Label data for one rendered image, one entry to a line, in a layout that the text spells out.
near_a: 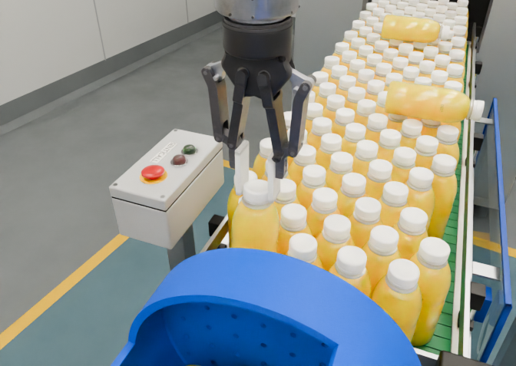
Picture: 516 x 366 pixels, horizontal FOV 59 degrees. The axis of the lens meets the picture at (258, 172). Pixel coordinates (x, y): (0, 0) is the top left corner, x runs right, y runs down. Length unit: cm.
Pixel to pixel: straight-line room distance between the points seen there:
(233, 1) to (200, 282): 26
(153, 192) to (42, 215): 193
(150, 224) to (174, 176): 8
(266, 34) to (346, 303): 27
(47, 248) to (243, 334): 196
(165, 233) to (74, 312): 137
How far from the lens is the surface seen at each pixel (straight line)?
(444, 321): 84
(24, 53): 360
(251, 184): 62
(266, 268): 39
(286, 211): 69
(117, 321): 200
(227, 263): 41
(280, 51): 50
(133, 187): 73
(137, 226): 76
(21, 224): 261
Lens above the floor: 152
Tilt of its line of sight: 34 degrees down
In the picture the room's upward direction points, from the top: straight up
